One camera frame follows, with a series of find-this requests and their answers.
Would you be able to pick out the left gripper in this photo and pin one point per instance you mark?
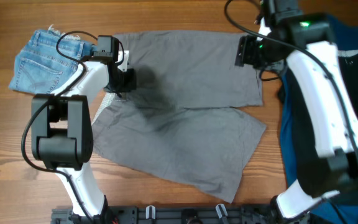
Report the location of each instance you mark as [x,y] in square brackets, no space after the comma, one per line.
[130,83]

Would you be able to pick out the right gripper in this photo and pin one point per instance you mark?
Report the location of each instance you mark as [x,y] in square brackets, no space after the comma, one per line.
[244,53]

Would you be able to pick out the grey cotton shorts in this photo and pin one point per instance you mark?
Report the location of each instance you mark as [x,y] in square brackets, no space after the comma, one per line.
[184,122]

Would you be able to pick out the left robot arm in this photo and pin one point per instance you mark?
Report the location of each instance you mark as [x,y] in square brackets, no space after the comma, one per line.
[62,136]

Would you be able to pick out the folded blue denim jeans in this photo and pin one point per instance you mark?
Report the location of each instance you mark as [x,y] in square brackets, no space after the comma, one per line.
[45,63]

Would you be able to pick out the blue garment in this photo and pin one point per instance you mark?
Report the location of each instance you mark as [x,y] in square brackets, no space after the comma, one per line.
[287,140]

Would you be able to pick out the black shorts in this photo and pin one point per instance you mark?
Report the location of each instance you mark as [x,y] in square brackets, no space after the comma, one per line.
[323,157]

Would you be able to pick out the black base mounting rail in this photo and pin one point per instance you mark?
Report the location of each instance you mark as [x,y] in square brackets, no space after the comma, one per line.
[220,213]

